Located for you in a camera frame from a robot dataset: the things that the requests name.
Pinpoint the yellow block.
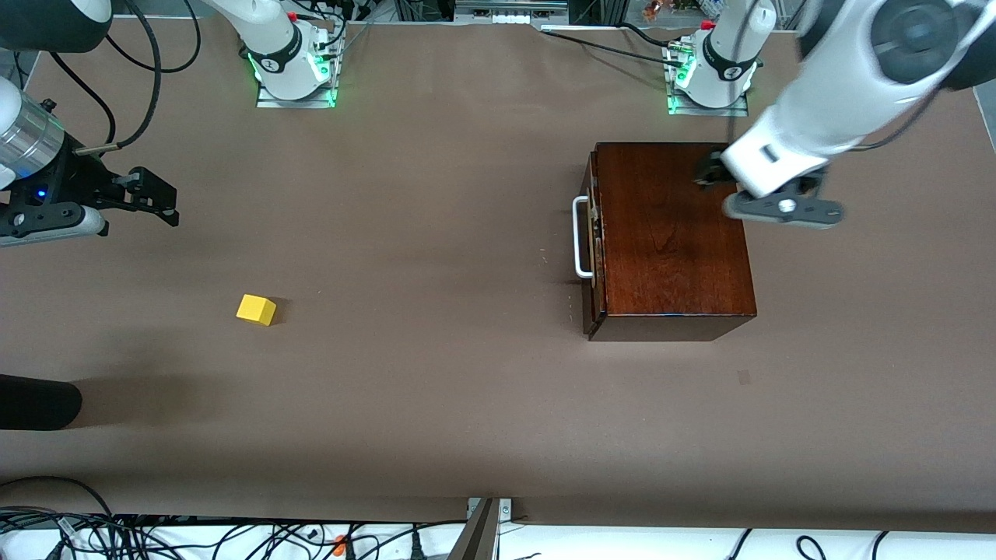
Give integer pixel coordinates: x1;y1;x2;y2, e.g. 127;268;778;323
236;294;278;327

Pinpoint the wooden drawer with white handle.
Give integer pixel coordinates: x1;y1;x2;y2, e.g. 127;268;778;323
573;152;606;324

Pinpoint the dark wooden cabinet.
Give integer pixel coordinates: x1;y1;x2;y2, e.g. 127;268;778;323
584;142;758;343

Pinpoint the black round-ended cylinder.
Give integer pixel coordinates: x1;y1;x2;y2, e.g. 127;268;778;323
0;373;83;431

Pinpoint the large matte table cover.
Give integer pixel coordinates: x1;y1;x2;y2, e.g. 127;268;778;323
0;16;996;534

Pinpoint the dark metal beam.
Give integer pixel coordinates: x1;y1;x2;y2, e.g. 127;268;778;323
447;498;500;560

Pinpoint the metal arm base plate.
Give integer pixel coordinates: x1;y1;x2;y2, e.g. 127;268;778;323
255;43;341;110
665;43;752;117

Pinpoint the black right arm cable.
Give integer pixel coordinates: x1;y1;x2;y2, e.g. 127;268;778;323
47;0;205;155

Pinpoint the short black table cable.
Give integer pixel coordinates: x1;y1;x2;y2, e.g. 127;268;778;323
619;22;687;49

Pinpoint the long black table cable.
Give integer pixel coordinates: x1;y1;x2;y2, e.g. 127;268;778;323
541;26;674;67

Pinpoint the black looped floor cable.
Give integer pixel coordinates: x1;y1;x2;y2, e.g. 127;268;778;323
0;476;117;537

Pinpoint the small metal bracket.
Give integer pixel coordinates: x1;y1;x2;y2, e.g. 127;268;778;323
467;498;513;523

